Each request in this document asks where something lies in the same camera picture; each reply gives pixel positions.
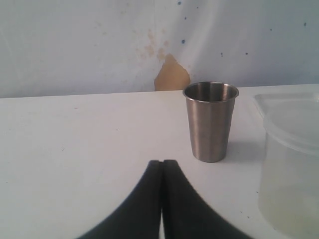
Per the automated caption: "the translucent plastic deli container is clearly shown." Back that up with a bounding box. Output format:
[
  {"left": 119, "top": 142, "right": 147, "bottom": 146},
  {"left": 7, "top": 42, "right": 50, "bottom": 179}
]
[{"left": 258, "top": 103, "right": 319, "bottom": 239}]

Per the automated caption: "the stainless steel cup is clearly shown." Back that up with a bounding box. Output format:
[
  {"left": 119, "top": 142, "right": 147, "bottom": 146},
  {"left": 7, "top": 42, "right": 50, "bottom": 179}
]
[{"left": 183, "top": 82, "right": 239, "bottom": 163}]

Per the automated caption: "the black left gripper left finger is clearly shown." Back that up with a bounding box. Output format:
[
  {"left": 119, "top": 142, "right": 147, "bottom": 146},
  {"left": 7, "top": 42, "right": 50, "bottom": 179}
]
[{"left": 80, "top": 160, "right": 163, "bottom": 239}]

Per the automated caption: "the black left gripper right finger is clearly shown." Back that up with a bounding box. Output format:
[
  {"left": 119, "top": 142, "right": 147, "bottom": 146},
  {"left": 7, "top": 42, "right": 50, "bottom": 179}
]
[{"left": 161, "top": 160, "right": 244, "bottom": 239}]

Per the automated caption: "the white rectangular tray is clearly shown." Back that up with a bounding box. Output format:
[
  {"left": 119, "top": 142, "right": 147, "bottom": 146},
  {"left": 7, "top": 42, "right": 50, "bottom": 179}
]
[{"left": 253, "top": 92, "right": 319, "bottom": 118}]

